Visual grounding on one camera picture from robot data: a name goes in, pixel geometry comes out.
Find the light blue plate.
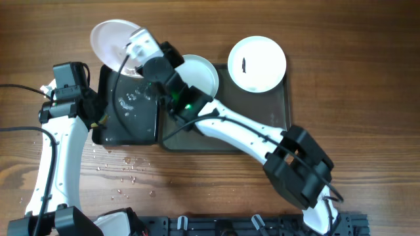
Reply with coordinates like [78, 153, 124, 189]
[175, 54, 219, 98]

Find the white plate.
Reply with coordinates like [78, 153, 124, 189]
[227, 36, 287, 93]
[90, 19, 142, 78]

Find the green yellow sponge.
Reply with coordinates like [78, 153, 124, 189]
[91, 113, 108, 128]

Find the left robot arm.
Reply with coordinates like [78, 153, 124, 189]
[7, 86, 146, 235]

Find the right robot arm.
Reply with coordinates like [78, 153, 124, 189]
[128, 39, 343, 235]

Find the black rectangular sponge tray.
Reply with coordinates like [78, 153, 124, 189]
[92, 65, 159, 146]

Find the dark brown serving tray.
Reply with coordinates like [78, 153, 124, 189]
[159, 64, 291, 154]

